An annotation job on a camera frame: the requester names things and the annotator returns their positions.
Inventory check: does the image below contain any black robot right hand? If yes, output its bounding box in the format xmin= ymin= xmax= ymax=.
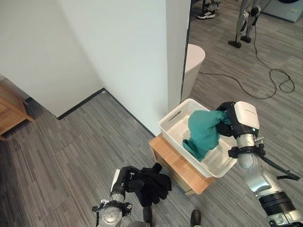
xmin=214 ymin=101 xmax=260 ymax=138

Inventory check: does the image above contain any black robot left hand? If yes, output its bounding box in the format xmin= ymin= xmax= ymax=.
xmin=110 ymin=166 xmax=145 ymax=193

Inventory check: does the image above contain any black garment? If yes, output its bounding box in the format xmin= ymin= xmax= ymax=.
xmin=129 ymin=162 xmax=173 ymax=208

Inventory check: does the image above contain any teal garment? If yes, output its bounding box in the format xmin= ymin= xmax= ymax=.
xmin=182 ymin=109 xmax=232 ymax=163

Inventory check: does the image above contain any white plastic laundry basket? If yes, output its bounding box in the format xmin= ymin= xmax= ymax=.
xmin=158 ymin=98 xmax=238 ymax=178

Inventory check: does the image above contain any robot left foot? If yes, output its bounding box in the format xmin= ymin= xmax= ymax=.
xmin=142 ymin=206 xmax=153 ymax=225

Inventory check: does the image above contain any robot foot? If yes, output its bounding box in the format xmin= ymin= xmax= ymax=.
xmin=190 ymin=209 xmax=202 ymax=227
xmin=142 ymin=206 xmax=153 ymax=225

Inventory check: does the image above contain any low wooden stool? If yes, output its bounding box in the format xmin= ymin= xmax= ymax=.
xmin=149 ymin=133 xmax=215 ymax=196

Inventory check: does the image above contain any white round stool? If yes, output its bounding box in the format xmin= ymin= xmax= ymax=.
xmin=181 ymin=44 xmax=206 ymax=102

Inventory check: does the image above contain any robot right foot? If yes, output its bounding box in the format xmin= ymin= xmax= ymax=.
xmin=190 ymin=209 xmax=202 ymax=227

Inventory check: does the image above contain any person's shoe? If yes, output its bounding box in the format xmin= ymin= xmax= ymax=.
xmin=196 ymin=9 xmax=216 ymax=20

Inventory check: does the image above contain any pale blue appliance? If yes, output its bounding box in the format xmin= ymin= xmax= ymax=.
xmin=261 ymin=0 xmax=303 ymax=23

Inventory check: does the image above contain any wooden cabinet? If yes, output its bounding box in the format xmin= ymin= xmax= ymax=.
xmin=0 ymin=83 xmax=36 ymax=141

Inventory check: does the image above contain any black floor cable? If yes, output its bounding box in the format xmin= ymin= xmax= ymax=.
xmin=200 ymin=14 xmax=295 ymax=100

